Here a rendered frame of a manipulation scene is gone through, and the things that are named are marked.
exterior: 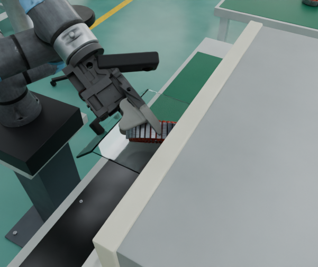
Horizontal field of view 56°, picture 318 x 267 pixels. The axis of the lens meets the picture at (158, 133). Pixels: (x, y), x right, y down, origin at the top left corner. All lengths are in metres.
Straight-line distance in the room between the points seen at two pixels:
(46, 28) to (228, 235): 0.47
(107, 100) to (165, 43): 2.58
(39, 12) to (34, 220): 1.42
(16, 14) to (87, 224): 0.63
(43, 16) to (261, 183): 0.46
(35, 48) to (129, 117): 0.27
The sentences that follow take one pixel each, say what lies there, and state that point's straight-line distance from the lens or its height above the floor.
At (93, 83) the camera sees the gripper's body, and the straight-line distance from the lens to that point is 0.57.
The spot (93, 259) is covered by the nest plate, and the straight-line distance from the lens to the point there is 0.85.
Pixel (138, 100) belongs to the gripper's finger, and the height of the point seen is 1.23.
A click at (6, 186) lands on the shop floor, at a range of 2.08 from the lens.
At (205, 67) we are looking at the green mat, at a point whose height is 0.75.
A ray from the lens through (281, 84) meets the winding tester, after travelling 0.43.
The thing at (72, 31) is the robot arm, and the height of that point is 1.30.
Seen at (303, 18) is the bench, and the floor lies 0.75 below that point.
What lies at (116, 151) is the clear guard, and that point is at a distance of 0.65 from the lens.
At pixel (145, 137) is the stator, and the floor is 1.18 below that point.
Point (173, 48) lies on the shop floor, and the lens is 3.02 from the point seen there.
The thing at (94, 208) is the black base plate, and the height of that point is 0.77.
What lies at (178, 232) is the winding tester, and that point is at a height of 1.32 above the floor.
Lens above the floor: 1.56
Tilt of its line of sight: 47 degrees down
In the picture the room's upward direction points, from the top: straight up
